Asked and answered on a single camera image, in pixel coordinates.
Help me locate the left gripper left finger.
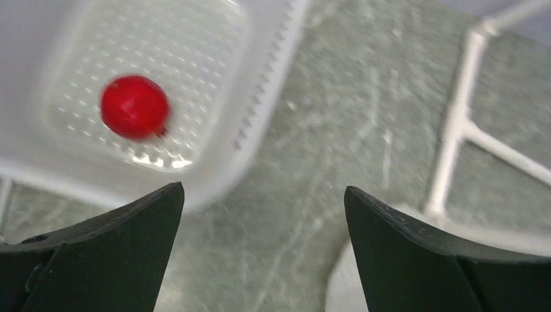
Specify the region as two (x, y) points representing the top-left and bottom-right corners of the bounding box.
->
(1, 182), (185, 311)

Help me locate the red fake fruit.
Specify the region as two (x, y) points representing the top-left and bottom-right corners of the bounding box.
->
(99, 75), (171, 141)

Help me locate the white PVC pipe frame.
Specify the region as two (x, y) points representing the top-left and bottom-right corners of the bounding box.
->
(424, 0), (551, 218)

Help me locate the white plastic bag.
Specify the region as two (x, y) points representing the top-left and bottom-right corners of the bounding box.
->
(325, 202), (551, 312)

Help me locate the white plastic basin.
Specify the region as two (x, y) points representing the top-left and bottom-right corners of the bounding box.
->
(1, 1), (311, 211)

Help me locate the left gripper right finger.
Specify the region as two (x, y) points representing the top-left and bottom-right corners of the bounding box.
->
(343, 186), (551, 312)

